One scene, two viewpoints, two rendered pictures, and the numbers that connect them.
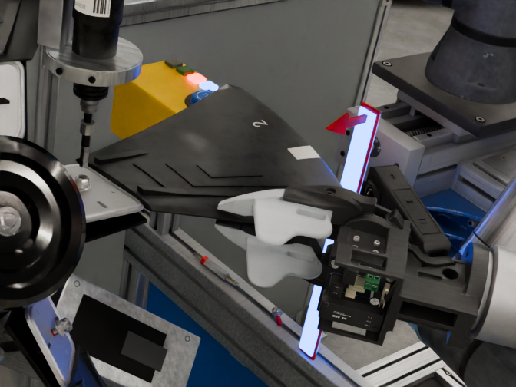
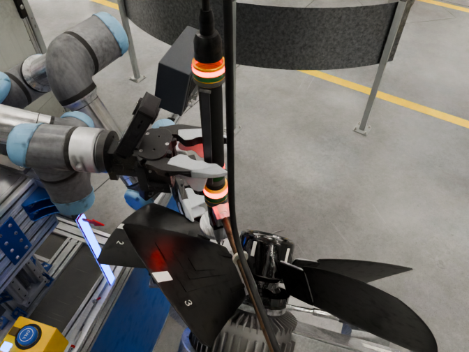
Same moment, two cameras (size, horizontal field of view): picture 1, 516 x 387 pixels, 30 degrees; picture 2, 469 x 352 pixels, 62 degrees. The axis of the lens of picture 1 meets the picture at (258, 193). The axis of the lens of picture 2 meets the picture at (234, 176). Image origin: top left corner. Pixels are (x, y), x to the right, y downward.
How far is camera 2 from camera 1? 102 cm
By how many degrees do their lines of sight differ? 82
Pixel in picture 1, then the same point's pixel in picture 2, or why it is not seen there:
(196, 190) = (189, 230)
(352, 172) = (90, 234)
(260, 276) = (201, 210)
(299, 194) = (183, 195)
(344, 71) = not seen: outside the picture
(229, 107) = (117, 255)
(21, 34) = (222, 249)
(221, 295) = (89, 330)
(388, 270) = not seen: hidden behind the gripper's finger
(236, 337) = (100, 323)
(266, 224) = (199, 200)
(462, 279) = not seen: hidden behind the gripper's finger
